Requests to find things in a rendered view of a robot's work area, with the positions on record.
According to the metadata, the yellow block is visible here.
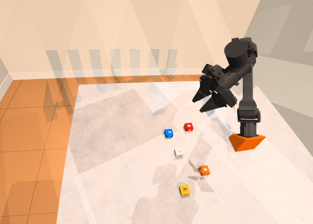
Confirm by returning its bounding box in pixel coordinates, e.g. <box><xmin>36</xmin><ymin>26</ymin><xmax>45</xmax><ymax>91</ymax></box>
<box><xmin>179</xmin><ymin>184</ymin><xmax>190</xmax><ymax>196</ymax></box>

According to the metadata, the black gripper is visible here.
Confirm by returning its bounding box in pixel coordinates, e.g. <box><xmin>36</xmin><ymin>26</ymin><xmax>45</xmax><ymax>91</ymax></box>
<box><xmin>192</xmin><ymin>67</ymin><xmax>240</xmax><ymax>113</ymax></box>

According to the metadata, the blue block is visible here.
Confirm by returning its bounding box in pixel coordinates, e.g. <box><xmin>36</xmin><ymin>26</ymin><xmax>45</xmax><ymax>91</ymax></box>
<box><xmin>164</xmin><ymin>129</ymin><xmax>174</xmax><ymax>138</ymax></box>

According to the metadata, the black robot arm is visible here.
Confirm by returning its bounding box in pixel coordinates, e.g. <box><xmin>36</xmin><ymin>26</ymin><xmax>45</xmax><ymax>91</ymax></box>
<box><xmin>202</xmin><ymin>37</ymin><xmax>261</xmax><ymax>138</ymax></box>

